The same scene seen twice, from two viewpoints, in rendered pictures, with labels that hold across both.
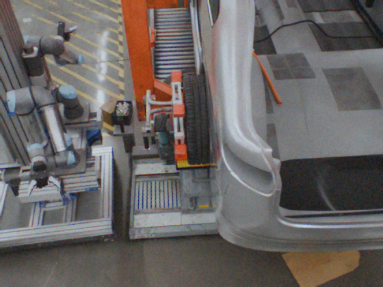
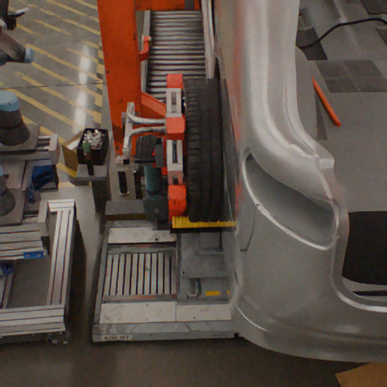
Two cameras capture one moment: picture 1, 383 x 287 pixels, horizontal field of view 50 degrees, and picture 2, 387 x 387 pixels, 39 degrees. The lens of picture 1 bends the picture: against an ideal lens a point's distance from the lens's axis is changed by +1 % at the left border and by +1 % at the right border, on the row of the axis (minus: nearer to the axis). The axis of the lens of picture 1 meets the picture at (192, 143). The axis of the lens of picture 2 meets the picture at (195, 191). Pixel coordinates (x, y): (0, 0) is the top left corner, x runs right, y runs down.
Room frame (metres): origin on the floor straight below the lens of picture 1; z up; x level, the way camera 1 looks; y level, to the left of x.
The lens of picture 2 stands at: (0.15, -0.03, 2.42)
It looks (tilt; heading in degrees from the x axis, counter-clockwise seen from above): 42 degrees down; 1
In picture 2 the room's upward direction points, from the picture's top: straight up
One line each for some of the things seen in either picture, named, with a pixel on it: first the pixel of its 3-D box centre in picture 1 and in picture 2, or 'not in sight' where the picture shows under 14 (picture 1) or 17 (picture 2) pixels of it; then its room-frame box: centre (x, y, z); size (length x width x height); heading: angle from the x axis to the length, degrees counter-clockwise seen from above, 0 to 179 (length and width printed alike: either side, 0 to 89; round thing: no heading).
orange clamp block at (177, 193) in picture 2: (180, 152); (177, 197); (1.87, 0.08, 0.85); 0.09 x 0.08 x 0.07; 3
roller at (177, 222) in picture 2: (193, 162); (197, 221); (2.07, -0.01, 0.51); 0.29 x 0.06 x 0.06; 93
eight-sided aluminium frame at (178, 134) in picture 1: (178, 121); (174, 151); (2.19, 0.10, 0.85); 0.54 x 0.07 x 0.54; 3
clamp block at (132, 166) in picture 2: (148, 131); (127, 162); (2.00, 0.30, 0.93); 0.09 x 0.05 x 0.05; 93
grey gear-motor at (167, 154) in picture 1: (182, 150); (181, 207); (2.44, 0.09, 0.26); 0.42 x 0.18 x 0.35; 93
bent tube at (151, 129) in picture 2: (159, 112); (145, 132); (2.08, 0.22, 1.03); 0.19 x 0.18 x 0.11; 93
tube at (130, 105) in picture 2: (159, 93); (147, 107); (2.28, 0.23, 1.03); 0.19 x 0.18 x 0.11; 93
